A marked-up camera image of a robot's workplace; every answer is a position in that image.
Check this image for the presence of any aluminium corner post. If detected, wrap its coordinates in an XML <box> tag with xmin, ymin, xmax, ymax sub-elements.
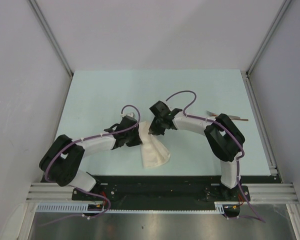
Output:
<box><xmin>27</xmin><ymin>0</ymin><xmax>74</xmax><ymax>77</ymax></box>
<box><xmin>244</xmin><ymin>0</ymin><xmax>292</xmax><ymax>76</ymax></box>

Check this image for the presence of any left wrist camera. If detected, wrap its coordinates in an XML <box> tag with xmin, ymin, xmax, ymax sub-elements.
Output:
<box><xmin>120</xmin><ymin>112</ymin><xmax>137</xmax><ymax>128</ymax></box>

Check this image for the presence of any aluminium frame rail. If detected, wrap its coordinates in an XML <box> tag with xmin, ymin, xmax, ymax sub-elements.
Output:
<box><xmin>26</xmin><ymin>182</ymin><xmax>299</xmax><ymax>204</ymax></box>

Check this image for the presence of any white slotted cable duct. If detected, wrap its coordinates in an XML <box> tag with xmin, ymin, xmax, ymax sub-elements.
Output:
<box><xmin>35</xmin><ymin>202</ymin><xmax>224</xmax><ymax>215</ymax></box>

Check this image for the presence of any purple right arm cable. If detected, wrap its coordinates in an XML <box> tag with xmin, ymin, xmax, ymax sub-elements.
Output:
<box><xmin>166</xmin><ymin>91</ymin><xmax>266</xmax><ymax>223</ymax></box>

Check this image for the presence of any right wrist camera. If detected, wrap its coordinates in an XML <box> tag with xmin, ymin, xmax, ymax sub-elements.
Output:
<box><xmin>149</xmin><ymin>100</ymin><xmax>172</xmax><ymax>118</ymax></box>

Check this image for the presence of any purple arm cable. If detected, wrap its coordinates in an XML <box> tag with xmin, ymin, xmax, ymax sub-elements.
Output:
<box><xmin>38</xmin><ymin>104</ymin><xmax>141</xmax><ymax>227</ymax></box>
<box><xmin>166</xmin><ymin>91</ymin><xmax>266</xmax><ymax>223</ymax></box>

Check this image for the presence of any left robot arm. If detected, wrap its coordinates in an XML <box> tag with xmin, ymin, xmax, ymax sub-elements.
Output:
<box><xmin>39</xmin><ymin>115</ymin><xmax>142</xmax><ymax>200</ymax></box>

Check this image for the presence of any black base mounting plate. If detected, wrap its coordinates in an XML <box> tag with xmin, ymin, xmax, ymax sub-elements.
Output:
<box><xmin>70</xmin><ymin>175</ymin><xmax>281</xmax><ymax>211</ymax></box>

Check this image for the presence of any silver metal fork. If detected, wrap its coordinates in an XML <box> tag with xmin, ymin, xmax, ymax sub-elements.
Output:
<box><xmin>206</xmin><ymin>110</ymin><xmax>240</xmax><ymax>119</ymax></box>

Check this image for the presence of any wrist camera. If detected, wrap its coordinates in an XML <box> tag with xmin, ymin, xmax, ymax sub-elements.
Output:
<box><xmin>120</xmin><ymin>112</ymin><xmax>137</xmax><ymax>128</ymax></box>
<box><xmin>149</xmin><ymin>100</ymin><xmax>172</xmax><ymax>118</ymax></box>

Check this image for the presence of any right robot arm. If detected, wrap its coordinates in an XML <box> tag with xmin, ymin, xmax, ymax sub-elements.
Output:
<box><xmin>149</xmin><ymin>101</ymin><xmax>245</xmax><ymax>201</ymax></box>

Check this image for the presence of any white cloth napkin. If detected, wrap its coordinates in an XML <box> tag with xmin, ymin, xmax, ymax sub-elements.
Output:
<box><xmin>138</xmin><ymin>121</ymin><xmax>171</xmax><ymax>169</ymax></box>

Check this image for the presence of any right aluminium corner post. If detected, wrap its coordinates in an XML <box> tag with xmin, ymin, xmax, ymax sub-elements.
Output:
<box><xmin>244</xmin><ymin>0</ymin><xmax>292</xmax><ymax>76</ymax></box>

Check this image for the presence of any left aluminium corner post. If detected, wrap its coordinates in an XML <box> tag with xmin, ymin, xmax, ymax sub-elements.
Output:
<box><xmin>27</xmin><ymin>0</ymin><xmax>74</xmax><ymax>77</ymax></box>

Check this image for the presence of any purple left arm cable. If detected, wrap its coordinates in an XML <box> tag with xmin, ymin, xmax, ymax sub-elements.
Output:
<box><xmin>38</xmin><ymin>104</ymin><xmax>141</xmax><ymax>227</ymax></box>

